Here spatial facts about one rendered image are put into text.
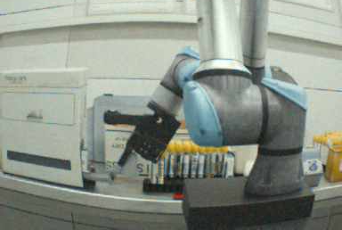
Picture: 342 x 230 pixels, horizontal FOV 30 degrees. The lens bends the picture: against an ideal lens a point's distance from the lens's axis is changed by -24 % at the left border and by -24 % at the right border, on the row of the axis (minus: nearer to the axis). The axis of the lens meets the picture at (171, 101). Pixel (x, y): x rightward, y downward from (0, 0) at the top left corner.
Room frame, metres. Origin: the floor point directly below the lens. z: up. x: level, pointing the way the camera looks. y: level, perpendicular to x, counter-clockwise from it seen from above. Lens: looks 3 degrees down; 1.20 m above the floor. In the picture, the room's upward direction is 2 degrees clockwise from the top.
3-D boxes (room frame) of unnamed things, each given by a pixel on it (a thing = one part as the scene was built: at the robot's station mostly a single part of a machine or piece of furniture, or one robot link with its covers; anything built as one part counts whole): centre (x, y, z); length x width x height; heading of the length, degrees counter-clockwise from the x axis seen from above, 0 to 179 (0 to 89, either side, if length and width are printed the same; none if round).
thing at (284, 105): (1.53, -0.23, 1.11); 0.13 x 0.12 x 0.14; 101
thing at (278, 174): (1.54, -0.23, 0.99); 0.15 x 0.15 x 0.10
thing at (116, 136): (2.27, 0.06, 0.95); 0.29 x 0.25 x 0.15; 2
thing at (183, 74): (1.79, -0.07, 1.16); 0.11 x 0.11 x 0.08; 11
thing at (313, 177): (1.88, -0.40, 0.92); 0.13 x 0.07 x 0.08; 2
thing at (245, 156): (2.23, -0.31, 0.94); 0.30 x 0.24 x 0.12; 173
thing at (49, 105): (1.97, 0.34, 1.03); 0.31 x 0.27 x 0.30; 92
